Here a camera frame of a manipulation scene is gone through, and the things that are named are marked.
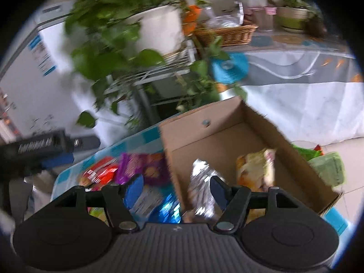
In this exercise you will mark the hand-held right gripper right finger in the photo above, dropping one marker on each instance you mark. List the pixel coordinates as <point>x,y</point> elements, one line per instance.
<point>218,193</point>

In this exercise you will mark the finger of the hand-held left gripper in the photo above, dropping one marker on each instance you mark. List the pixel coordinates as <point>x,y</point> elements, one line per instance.
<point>89,142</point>
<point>58,160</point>

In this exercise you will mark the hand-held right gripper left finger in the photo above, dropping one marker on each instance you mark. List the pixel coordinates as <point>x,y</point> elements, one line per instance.
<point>133,190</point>

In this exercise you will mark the shiny blue snack packet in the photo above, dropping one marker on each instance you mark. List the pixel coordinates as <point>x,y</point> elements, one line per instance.
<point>167,210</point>

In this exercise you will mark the cardboard box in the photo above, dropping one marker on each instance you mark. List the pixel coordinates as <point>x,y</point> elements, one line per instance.
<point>216,145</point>

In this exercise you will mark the white snack packet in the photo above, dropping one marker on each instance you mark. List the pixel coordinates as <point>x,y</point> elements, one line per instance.
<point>150,199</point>

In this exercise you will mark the silver foil snack packet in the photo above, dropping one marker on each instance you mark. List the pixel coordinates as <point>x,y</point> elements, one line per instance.
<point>199,182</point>

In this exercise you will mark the purple snack packet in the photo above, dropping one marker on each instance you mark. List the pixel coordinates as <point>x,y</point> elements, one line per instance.
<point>153,170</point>

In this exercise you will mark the red snack packet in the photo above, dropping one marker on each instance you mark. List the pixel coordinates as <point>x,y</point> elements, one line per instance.
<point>99,173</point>

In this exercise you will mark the pale yellow snack packet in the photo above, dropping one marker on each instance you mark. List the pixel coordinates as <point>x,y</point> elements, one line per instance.
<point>253,170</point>

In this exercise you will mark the yellow green snack packet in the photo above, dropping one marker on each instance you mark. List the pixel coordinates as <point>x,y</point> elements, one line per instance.
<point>96,213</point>

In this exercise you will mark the blue white checkered tablecloth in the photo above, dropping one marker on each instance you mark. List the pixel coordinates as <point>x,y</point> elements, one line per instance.
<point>136,140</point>

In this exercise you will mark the large white printed carton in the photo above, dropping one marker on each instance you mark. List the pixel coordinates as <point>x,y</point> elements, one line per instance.
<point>28,91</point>

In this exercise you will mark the green orange bag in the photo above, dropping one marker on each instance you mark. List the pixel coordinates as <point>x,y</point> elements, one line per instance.
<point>305,151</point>

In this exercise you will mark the white metal plant stand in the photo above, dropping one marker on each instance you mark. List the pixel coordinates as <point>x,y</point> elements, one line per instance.
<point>159,71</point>

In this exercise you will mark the light green packet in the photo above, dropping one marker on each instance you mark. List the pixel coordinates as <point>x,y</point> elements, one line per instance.
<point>327,169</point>

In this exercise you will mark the pothos plant in white pot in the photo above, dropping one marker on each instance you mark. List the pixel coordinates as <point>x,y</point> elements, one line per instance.
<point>113,34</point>

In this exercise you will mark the blue round plastic object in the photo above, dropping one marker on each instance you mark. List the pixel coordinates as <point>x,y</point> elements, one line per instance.
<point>236,68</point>

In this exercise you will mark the patterned grey mat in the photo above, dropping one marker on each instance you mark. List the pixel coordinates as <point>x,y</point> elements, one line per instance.
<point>284,62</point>

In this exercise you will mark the wicker basket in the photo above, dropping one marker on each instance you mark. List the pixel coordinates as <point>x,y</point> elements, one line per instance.
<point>233,35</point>

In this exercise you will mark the orange plastic object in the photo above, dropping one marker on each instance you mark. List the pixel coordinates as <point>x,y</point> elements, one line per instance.
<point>190,20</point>

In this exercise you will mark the clear plastic bag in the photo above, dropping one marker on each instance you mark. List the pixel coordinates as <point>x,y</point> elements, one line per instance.
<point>221,22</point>

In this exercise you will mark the glass jar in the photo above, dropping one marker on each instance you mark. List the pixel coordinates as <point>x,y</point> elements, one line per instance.
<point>263,20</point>

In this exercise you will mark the plant in green banded pot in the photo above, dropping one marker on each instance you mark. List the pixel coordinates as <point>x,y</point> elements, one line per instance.
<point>293,17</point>

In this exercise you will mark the dark round pot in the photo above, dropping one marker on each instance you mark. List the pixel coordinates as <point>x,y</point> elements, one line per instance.
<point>317,27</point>

